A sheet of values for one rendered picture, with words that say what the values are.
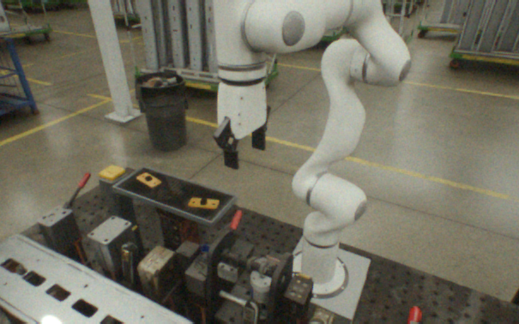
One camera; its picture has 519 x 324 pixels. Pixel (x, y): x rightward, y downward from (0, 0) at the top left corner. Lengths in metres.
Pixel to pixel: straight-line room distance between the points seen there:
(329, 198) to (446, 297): 0.69
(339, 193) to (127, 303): 0.64
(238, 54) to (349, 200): 0.56
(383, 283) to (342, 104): 0.78
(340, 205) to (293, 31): 0.57
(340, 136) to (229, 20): 0.50
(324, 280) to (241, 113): 0.80
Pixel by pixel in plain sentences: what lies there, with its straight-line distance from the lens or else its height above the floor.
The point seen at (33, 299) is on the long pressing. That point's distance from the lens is 1.13.
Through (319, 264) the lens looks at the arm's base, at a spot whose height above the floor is 0.90.
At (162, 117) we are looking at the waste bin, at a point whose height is 0.40.
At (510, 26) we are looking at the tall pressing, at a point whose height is 0.71.
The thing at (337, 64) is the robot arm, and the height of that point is 1.53.
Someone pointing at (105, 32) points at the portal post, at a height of 1.04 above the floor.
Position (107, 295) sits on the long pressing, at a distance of 1.05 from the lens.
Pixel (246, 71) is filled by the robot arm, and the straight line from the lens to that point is 0.57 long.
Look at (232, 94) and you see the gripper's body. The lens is 0.58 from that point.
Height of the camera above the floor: 1.78
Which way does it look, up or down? 32 degrees down
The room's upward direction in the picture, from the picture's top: straight up
